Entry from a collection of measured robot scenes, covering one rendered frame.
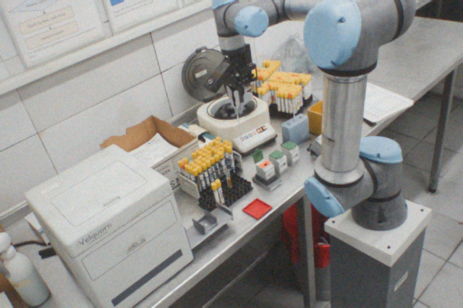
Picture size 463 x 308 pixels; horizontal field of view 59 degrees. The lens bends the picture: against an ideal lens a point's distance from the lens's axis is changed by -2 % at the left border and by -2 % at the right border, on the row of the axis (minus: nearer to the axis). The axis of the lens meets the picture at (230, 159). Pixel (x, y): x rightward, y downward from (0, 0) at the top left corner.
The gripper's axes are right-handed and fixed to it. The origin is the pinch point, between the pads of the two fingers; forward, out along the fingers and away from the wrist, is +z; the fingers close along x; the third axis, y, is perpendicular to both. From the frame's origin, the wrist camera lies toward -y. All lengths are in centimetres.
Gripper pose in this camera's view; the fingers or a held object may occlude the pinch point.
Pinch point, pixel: (236, 110)
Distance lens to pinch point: 133.0
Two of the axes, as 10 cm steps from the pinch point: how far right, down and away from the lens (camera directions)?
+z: 1.6, 8.1, 5.6
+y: 8.0, -4.4, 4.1
